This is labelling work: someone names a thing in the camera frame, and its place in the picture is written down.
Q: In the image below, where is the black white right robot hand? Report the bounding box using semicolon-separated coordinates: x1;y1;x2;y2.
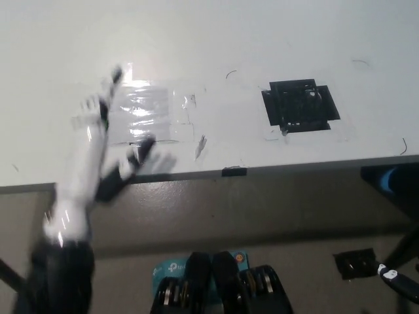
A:
376;262;419;304

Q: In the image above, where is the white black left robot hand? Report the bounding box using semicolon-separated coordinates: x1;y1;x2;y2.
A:
42;65;158;245

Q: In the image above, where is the black blue object under desk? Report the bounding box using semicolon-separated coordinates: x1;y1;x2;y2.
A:
359;165;419;201

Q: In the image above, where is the black diagonal table leg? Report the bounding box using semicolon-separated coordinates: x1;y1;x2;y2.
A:
0;257;27;296
383;224;419;270

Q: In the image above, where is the black floor tape patch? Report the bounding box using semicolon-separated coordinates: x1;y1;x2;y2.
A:
333;248;378;281

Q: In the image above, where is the clear glossy tape sheet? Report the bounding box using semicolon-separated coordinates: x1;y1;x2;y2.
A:
109;61;198;145

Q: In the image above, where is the teal tp-link box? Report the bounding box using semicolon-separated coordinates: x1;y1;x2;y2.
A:
151;251;248;296

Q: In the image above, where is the small black tape piece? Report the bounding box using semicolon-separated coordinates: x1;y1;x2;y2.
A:
221;166;248;179

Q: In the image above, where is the black tape square patch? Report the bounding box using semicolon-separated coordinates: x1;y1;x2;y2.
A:
261;78;342;133

